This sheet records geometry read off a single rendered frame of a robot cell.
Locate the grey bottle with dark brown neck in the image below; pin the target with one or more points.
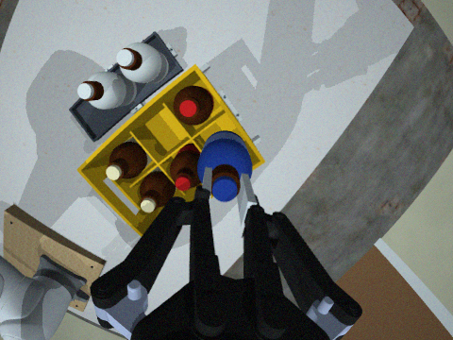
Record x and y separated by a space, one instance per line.
108 90

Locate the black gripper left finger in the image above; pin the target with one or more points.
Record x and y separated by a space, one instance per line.
120 296

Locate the white bottle with brown neck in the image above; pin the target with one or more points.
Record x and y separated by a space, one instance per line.
142 63

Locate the brown bottle with red cap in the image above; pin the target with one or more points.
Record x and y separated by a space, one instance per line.
183 168
197 99

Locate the blue bottle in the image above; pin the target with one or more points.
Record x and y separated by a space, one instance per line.
226 153

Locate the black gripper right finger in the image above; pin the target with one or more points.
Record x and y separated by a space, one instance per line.
314 291

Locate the dark brown bottle with cream cap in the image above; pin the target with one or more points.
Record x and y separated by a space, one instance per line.
127 160
156 189

